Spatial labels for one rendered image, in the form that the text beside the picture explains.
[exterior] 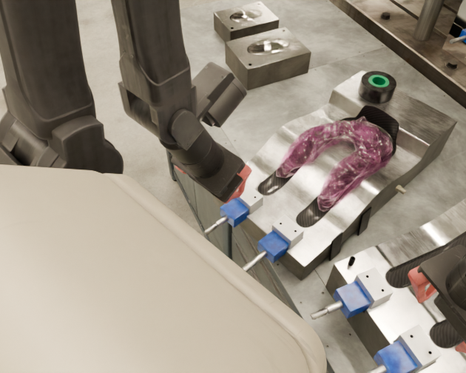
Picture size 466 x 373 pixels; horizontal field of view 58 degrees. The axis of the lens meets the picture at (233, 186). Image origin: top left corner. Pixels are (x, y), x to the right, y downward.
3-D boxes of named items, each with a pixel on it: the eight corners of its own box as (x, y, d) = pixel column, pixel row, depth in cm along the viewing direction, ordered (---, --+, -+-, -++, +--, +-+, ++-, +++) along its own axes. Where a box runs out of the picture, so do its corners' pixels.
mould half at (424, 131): (300, 281, 81) (308, 251, 72) (212, 201, 93) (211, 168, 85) (439, 155, 102) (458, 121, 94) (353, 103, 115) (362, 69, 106)
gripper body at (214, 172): (200, 133, 67) (181, 110, 61) (248, 165, 63) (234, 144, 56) (174, 165, 67) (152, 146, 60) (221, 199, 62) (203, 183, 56)
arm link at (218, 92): (117, 95, 50) (166, 130, 46) (179, 22, 51) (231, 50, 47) (162, 139, 60) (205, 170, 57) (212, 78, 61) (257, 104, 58)
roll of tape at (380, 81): (355, 99, 98) (359, 87, 96) (360, 80, 103) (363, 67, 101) (390, 106, 97) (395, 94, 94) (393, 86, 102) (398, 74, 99)
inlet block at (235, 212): (214, 249, 82) (213, 233, 78) (197, 233, 84) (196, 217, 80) (262, 212, 88) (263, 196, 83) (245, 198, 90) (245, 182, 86)
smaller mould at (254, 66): (247, 90, 118) (247, 69, 113) (225, 62, 127) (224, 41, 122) (308, 72, 124) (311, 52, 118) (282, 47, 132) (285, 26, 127)
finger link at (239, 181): (231, 163, 73) (214, 140, 65) (263, 184, 70) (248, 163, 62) (207, 194, 72) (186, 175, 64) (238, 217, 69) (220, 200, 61)
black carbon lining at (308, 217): (307, 234, 82) (311, 213, 77) (252, 189, 89) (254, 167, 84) (405, 150, 96) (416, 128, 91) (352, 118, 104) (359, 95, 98)
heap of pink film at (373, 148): (331, 219, 83) (339, 194, 77) (267, 169, 91) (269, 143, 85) (405, 155, 94) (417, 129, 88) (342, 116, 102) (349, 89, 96)
